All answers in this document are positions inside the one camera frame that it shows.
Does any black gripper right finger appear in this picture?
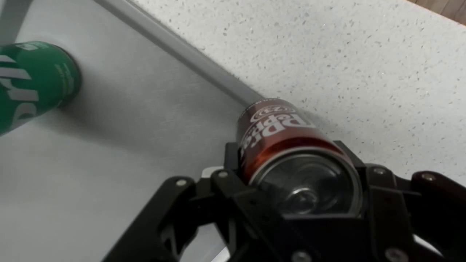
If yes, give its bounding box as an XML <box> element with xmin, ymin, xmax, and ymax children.
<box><xmin>334</xmin><ymin>139</ymin><xmax>466</xmax><ymax>262</ymax></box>

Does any grey plastic tray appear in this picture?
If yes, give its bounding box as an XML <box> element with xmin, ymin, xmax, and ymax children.
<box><xmin>0</xmin><ymin>0</ymin><xmax>270</xmax><ymax>262</ymax></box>

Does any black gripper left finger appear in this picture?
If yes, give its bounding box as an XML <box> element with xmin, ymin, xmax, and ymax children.
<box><xmin>101</xmin><ymin>141</ymin><xmax>312</xmax><ymax>262</ymax></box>

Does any green soda can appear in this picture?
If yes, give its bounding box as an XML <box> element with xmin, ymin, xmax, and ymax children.
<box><xmin>0</xmin><ymin>40</ymin><xmax>83</xmax><ymax>136</ymax></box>

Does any red soda can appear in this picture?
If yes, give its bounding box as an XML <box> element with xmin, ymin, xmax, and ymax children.
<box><xmin>236</xmin><ymin>97</ymin><xmax>366</xmax><ymax>216</ymax></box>

